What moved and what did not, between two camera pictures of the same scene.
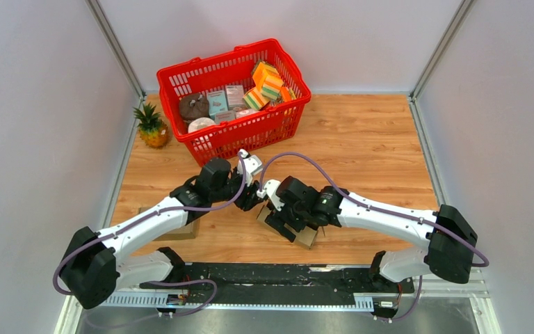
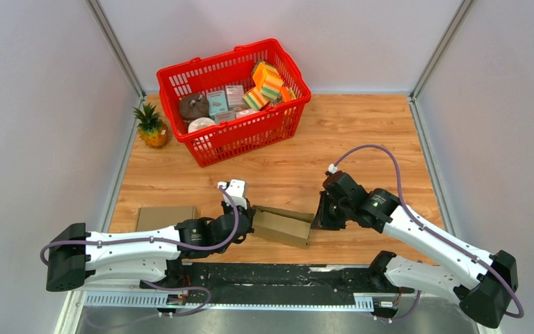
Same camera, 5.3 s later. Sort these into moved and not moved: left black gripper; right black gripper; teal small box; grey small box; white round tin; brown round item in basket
Moved: left black gripper; right black gripper
Not moved: grey small box; white round tin; brown round item in basket; teal small box
